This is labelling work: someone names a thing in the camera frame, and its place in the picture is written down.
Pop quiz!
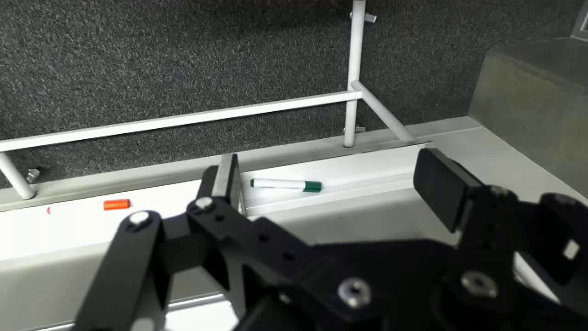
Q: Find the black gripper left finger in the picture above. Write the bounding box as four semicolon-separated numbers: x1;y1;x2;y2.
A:
72;152;309;331

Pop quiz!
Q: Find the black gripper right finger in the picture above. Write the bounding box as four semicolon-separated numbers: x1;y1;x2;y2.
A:
412;144;588;308

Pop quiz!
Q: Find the orange capped white marker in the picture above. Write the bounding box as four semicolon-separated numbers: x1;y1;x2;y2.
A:
44;196;132;216

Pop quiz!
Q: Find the white whiteboard tray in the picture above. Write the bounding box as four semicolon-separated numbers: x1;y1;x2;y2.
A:
0;115;581;331

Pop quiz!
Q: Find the white metal whiteboard stand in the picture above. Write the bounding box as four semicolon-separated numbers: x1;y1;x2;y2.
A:
0;0;421;201

